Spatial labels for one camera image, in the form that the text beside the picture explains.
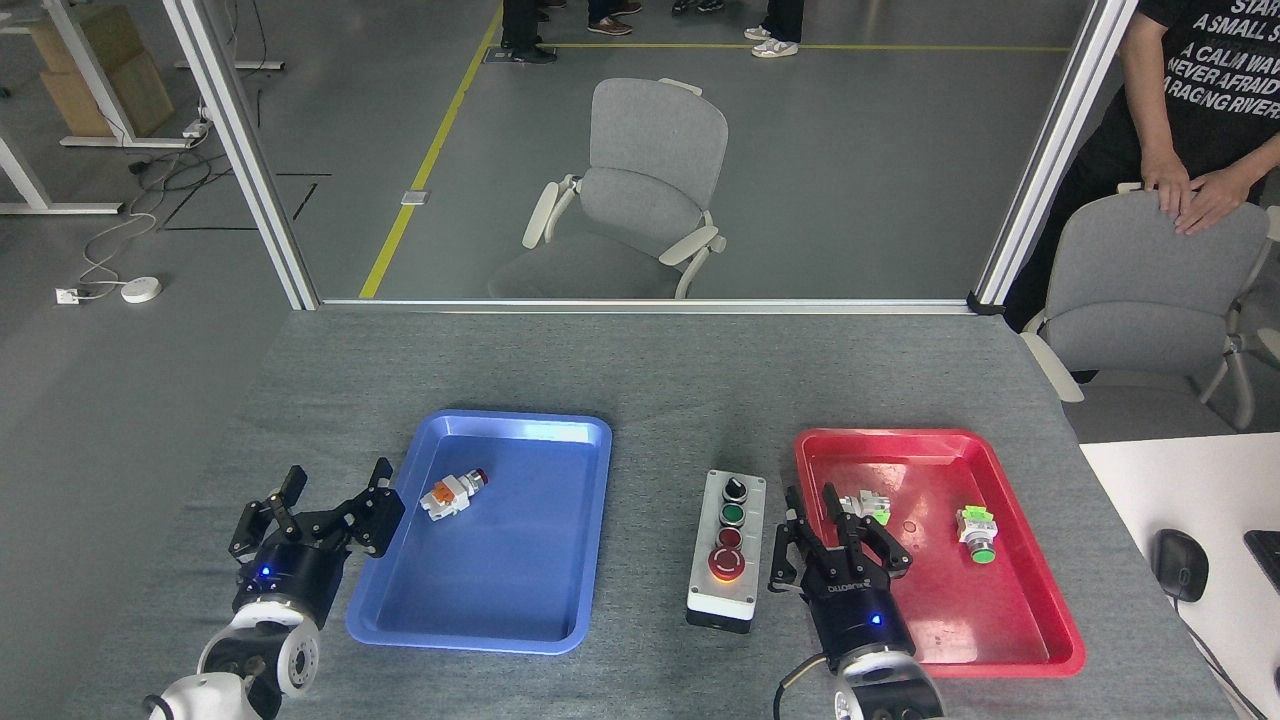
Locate black keyboard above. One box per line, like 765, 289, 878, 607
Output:
1243, 529, 1280, 593

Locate red plastic tray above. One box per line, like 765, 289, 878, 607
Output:
794, 428, 1087, 679

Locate black switch with white block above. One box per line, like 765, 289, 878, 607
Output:
838, 488, 893, 527

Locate person's right hand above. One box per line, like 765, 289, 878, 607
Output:
1141, 153, 1196, 222

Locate silver aluminium post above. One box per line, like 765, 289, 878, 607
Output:
968, 0, 1141, 317
160, 0, 321, 311

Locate white floor cable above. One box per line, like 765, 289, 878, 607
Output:
76, 208, 161, 298

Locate red push button orange block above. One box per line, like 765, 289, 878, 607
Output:
418, 467, 489, 522

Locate grey control box with buttons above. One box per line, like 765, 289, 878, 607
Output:
686, 469, 769, 636

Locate black computer mouse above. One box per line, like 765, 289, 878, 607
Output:
1150, 528, 1211, 604

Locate person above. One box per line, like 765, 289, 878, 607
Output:
1003, 0, 1280, 336
586, 0, 643, 37
744, 0, 805, 59
498, 0, 559, 65

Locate grey office chair white arms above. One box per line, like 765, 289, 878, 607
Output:
1020, 183, 1280, 433
488, 78, 729, 301

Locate white table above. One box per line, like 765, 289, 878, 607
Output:
1078, 432, 1280, 720

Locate silver aluminium rail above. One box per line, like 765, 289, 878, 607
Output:
318, 297, 977, 317

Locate person's left hand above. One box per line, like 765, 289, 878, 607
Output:
1173, 165, 1257, 237

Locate brown cardboard box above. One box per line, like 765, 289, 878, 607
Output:
40, 50, 177, 139
28, 4, 143, 75

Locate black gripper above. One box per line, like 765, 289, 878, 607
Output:
768, 484, 917, 667
228, 458, 407, 630

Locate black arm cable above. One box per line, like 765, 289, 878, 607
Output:
774, 654, 833, 720

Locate blue plastic tray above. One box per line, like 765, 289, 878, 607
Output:
346, 409, 613, 656

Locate white desk leg frame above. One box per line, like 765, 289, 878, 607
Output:
40, 0, 197, 150
0, 125, 124, 217

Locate black mouse cable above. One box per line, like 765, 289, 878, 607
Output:
1170, 598, 1263, 720

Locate green push button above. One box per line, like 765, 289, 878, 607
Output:
956, 505, 999, 565

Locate black floor cables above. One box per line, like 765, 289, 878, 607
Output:
126, 140, 217, 196

